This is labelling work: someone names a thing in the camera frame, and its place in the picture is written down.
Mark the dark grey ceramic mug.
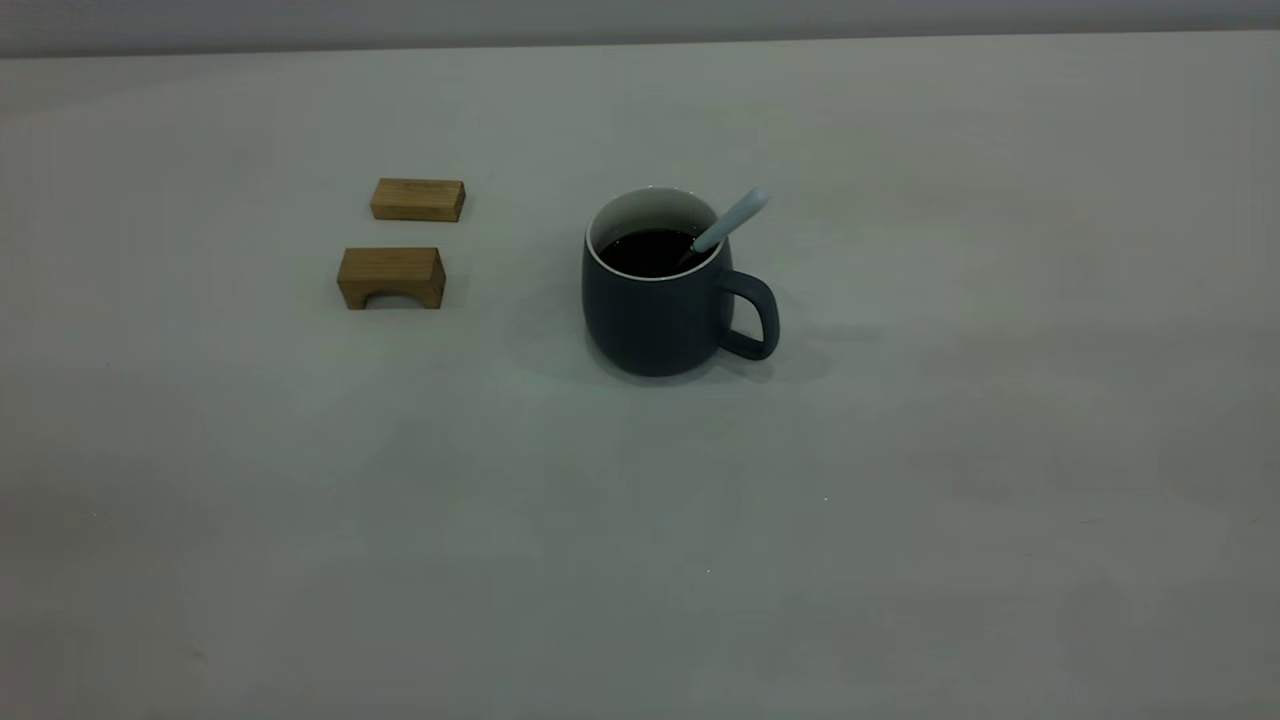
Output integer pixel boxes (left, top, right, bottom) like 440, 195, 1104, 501
582, 186, 781, 379

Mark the metal spoon pale blue handle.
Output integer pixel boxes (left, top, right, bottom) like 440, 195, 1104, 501
688, 188, 770, 265

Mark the arched wooden block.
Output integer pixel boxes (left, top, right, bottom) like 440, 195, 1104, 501
336, 247, 447, 310

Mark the flat rectangular wooden block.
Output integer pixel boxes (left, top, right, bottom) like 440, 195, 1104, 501
370, 178, 467, 223

